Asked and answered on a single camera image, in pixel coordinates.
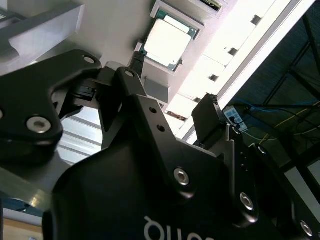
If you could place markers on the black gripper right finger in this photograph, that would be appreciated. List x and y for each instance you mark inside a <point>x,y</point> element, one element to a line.
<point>246,180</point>

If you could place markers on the silver CPU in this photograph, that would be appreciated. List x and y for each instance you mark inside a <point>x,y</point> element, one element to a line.
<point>166,42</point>

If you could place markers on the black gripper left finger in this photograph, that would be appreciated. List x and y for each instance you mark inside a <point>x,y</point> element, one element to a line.
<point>25,100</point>

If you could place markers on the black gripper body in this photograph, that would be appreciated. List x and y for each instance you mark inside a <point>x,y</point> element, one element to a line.
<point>112,200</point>

